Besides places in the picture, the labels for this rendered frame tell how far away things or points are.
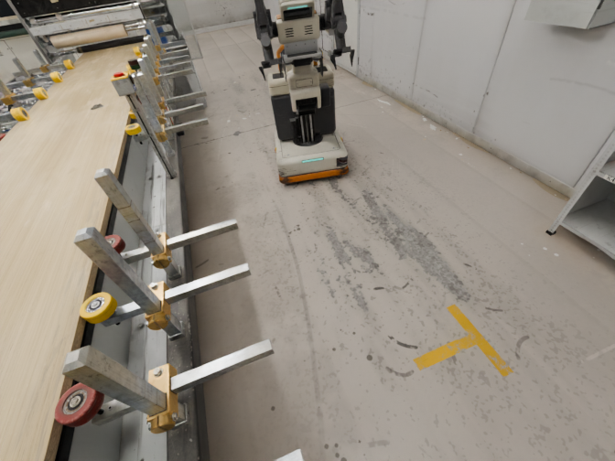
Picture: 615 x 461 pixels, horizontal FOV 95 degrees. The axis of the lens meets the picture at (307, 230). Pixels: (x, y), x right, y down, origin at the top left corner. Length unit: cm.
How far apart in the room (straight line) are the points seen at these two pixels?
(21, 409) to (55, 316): 23
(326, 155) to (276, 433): 194
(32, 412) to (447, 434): 142
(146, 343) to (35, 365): 33
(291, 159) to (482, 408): 203
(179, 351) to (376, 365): 99
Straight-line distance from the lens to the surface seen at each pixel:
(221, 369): 81
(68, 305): 104
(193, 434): 92
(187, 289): 93
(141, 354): 118
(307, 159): 247
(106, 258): 76
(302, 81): 229
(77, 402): 85
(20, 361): 102
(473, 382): 171
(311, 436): 155
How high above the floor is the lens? 153
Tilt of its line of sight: 45 degrees down
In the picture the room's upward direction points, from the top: 8 degrees counter-clockwise
